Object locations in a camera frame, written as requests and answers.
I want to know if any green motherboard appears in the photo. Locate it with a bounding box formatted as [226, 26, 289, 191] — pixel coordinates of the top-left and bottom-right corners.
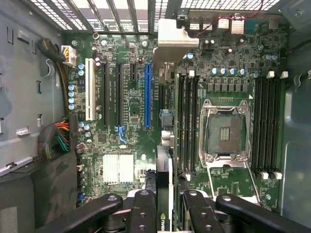
[63, 31, 286, 214]

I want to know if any long black expansion slot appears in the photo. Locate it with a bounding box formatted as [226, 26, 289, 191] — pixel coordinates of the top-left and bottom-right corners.
[116, 63, 124, 126]
[102, 63, 110, 126]

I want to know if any grey open PC case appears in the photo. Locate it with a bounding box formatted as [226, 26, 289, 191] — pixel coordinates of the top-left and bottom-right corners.
[0, 0, 311, 233]

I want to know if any white PCI expansion slot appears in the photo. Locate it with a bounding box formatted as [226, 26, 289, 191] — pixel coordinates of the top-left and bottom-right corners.
[85, 58, 96, 121]

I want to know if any red and black wire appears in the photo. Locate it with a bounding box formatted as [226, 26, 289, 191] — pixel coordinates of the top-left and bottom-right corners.
[198, 0, 265, 37]

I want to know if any multicolour power wire bundle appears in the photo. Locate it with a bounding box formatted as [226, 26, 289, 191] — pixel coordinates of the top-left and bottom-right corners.
[37, 116, 78, 161]

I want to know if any black plastic shroud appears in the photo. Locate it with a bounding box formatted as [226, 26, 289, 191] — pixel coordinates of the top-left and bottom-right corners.
[0, 150, 78, 233]

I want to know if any power wire bundle white plug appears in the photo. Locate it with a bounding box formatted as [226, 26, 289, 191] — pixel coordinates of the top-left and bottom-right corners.
[36, 37, 78, 67]

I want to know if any silver chipset heatsink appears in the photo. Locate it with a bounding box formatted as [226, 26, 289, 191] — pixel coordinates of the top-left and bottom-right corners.
[103, 153, 135, 185]

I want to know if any blue motherboard wire clip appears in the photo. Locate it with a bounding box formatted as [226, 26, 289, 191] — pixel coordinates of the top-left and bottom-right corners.
[114, 125, 129, 144]

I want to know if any metal socket cover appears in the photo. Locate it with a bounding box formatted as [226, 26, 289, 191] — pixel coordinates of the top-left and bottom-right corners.
[206, 160, 262, 207]

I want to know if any CPU socket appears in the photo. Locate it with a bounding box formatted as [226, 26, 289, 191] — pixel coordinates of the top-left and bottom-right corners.
[198, 98, 252, 162]

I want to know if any blue expansion slot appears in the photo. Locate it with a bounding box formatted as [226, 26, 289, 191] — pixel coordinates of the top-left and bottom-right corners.
[144, 62, 153, 129]

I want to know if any black RAM slot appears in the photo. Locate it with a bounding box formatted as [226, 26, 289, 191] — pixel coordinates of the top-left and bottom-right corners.
[266, 70, 274, 179]
[259, 77, 267, 179]
[184, 70, 192, 172]
[274, 70, 289, 180]
[179, 71, 185, 170]
[252, 77, 259, 170]
[191, 70, 200, 172]

